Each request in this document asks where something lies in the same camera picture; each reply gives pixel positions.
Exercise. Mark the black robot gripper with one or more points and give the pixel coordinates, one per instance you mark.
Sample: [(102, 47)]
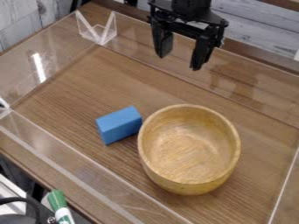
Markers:
[(190, 18)]

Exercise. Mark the blue foam block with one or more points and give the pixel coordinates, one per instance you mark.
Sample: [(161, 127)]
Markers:
[(120, 124)]

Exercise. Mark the brown wooden bowl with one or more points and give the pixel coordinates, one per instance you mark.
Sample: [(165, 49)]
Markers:
[(189, 146)]

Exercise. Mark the green and white marker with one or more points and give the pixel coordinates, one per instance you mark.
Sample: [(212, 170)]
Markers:
[(60, 207)]

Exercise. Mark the clear acrylic tray wall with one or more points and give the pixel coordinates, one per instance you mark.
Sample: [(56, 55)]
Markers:
[(106, 198)]

